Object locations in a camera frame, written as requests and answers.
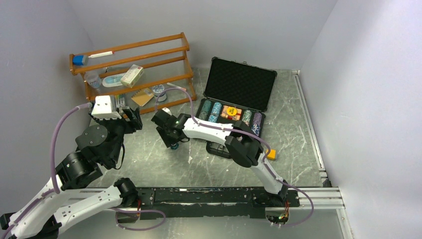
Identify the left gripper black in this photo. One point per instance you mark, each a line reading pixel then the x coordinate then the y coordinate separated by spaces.
pixel 135 121

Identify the white pink pen lower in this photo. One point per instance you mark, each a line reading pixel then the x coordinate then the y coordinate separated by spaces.
pixel 176 86

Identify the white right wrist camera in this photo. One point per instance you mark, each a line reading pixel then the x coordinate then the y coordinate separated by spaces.
pixel 167 111

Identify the green orange chip row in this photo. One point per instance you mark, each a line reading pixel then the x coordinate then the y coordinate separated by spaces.
pixel 246 117

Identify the red playing card deck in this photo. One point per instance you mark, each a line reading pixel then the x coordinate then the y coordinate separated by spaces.
pixel 226 116

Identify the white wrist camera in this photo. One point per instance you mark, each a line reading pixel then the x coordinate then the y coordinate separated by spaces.
pixel 105 108
pixel 167 111

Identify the oval light blue dish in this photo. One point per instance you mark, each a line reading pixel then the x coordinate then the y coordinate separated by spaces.
pixel 113 80

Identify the clear plastic bottle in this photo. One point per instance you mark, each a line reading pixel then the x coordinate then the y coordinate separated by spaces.
pixel 93 79

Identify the yellow big blind button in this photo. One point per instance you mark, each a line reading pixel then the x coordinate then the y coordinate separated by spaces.
pixel 231 111

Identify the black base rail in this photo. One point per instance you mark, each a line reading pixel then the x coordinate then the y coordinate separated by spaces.
pixel 253 202

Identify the white green carton box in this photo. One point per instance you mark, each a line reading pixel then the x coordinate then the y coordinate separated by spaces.
pixel 132 76

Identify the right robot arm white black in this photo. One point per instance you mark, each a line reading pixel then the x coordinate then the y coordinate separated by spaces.
pixel 245 148

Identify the marker pen set pack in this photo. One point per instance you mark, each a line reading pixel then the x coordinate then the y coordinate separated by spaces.
pixel 120 100

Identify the yellow notepad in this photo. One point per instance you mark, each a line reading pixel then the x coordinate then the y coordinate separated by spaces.
pixel 142 97

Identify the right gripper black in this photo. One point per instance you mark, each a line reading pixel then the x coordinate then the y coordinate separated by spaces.
pixel 167 141

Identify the blue white eraser block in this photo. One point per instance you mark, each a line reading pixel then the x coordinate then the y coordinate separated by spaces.
pixel 80 60

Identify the white red pen top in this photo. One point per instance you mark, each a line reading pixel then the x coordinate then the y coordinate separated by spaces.
pixel 102 54

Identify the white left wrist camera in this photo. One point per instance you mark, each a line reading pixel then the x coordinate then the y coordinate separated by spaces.
pixel 105 108

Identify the orange wooden shelf rack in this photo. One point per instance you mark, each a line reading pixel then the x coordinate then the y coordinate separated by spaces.
pixel 164 59

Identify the white dealer button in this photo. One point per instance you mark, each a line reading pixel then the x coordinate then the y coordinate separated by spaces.
pixel 271 154

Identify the green chip stack row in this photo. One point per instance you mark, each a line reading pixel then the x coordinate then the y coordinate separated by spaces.
pixel 205 110

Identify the aluminium frame rail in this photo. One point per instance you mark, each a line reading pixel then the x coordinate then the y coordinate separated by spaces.
pixel 324 197

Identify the light blue red chip row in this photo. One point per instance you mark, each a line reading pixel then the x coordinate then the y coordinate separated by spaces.
pixel 215 112

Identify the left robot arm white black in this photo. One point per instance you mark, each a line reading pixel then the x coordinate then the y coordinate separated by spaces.
pixel 48 215

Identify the black poker set case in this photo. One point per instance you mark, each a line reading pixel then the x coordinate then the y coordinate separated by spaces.
pixel 238 85

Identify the cleaning gel jar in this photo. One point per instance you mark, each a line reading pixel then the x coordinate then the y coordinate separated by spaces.
pixel 158 91

